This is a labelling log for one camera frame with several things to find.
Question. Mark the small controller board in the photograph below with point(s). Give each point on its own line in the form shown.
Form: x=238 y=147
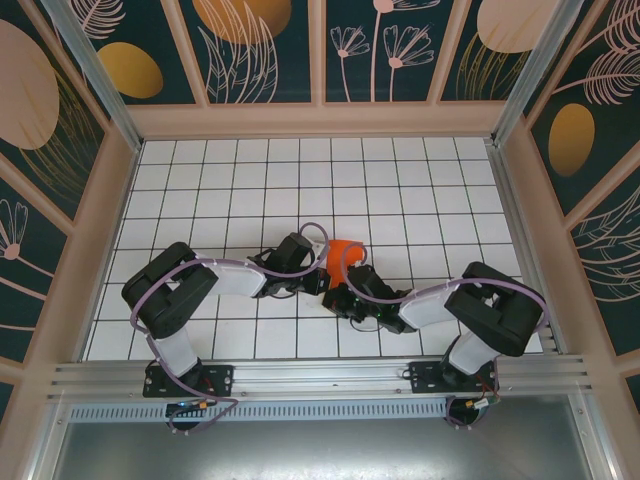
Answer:
x=190 y=407

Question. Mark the aluminium corner post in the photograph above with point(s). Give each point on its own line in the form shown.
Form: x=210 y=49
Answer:
x=532 y=75
x=97 y=75

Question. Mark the grey metal sheet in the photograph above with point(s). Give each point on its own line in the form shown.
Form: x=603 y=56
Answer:
x=325 y=450

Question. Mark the aluminium frame bar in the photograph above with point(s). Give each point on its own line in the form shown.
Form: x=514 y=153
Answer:
x=597 y=440
x=45 y=445

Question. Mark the long aluminium base rail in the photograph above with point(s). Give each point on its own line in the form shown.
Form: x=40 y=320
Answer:
x=325 y=372

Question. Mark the orange square paper sheet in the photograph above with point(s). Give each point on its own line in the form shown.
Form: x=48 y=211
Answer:
x=334 y=260

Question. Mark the aluminium side rail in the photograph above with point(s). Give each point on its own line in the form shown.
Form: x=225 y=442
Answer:
x=522 y=240

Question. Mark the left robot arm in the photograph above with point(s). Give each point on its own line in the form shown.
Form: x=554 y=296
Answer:
x=170 y=300

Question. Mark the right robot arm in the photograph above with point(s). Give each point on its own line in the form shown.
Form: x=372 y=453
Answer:
x=500 y=310

